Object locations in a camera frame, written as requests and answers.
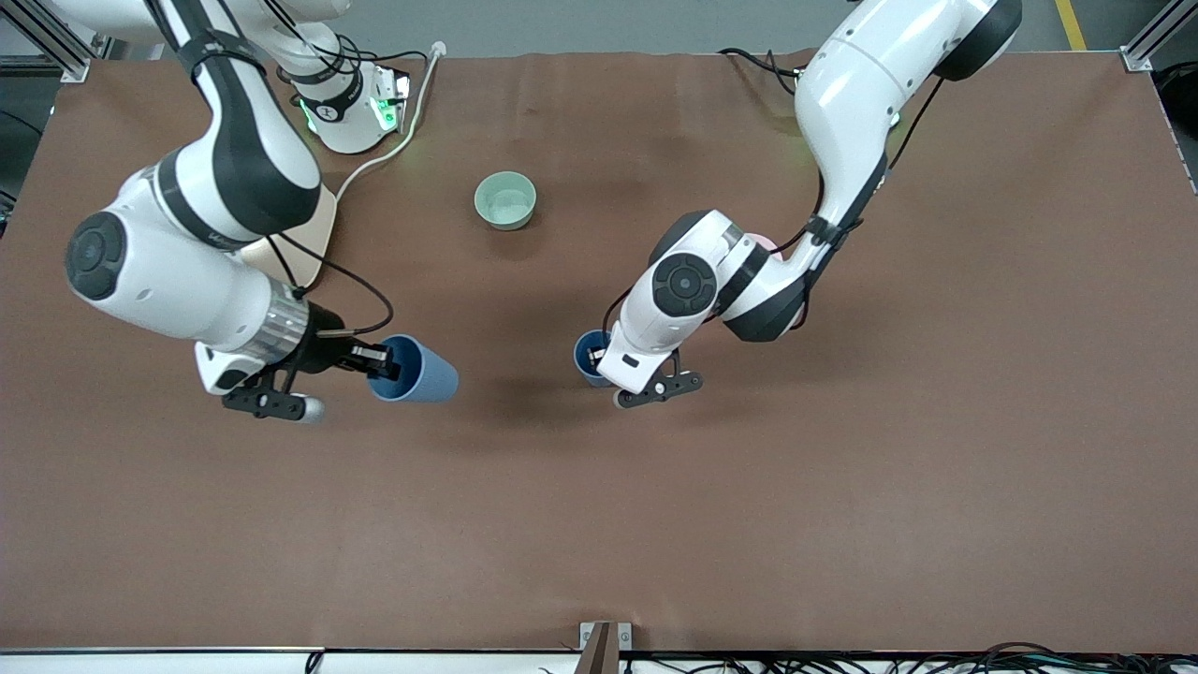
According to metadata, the blue plastic cup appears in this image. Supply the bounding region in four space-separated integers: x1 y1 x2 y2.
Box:
367 334 460 404
573 330 616 388

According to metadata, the cream white toaster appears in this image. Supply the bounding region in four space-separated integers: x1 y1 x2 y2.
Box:
239 183 339 290

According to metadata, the brown table cover sheet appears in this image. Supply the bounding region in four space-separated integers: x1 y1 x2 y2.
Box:
0 49 1198 654

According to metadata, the pale green bowl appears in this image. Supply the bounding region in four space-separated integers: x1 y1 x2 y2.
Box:
473 171 538 231

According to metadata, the pale pink bowl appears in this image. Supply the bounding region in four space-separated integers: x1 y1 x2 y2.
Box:
746 232 808 330

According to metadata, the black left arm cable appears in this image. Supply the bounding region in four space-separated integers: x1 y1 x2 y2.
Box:
777 75 946 258

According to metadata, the grey metal table bracket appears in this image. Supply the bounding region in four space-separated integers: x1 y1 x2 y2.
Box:
578 622 634 674

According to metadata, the white table edge rail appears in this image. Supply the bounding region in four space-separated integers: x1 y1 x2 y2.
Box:
0 646 581 674

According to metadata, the black right base cable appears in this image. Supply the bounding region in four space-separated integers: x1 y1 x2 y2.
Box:
332 36 430 71

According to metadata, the black base cable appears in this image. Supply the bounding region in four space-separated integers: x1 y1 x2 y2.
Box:
718 46 809 95
332 36 430 71

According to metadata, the white toaster power cable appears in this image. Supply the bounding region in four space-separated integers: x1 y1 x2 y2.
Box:
334 41 446 202

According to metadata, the black left base cable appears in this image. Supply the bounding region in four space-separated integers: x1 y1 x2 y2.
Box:
718 46 809 95

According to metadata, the aluminium frame profile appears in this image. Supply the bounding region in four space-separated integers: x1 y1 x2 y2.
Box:
1121 0 1198 74
0 0 128 83

